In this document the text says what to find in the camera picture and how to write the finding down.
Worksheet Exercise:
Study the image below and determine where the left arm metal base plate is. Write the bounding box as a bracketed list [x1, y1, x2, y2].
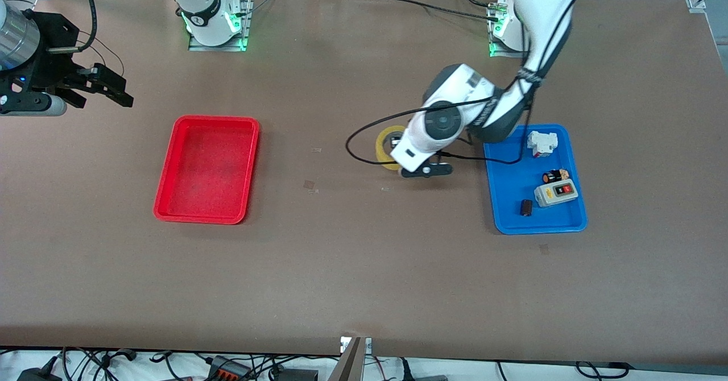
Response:
[487, 0, 531, 59]

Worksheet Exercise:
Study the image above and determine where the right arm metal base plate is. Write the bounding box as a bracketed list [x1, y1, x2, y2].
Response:
[188, 0, 254, 52]

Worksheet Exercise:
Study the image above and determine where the aluminium table edge bracket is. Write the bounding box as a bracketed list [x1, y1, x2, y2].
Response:
[327, 336, 373, 381]

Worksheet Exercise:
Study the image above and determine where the grey push button switch box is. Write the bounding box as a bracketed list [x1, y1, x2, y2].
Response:
[534, 180, 579, 208]

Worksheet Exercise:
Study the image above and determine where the white circuit breaker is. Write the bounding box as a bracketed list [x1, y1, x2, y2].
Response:
[527, 131, 559, 159]

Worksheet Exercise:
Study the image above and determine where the black orange power strip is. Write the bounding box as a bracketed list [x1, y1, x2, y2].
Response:
[206, 356, 252, 381]

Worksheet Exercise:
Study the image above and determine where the black power adapter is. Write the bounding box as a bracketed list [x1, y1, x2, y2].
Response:
[17, 357, 63, 381]

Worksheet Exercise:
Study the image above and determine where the black cable across table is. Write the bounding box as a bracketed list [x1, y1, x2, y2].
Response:
[391, 0, 502, 21]

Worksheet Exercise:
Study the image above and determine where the blue plastic tray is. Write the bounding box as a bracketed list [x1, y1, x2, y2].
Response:
[483, 123, 588, 235]

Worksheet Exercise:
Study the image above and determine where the yellow clear tape roll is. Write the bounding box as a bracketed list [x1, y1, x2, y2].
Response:
[374, 125, 408, 172]

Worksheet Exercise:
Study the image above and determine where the red plastic tray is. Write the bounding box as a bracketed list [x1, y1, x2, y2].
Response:
[153, 115, 260, 225]

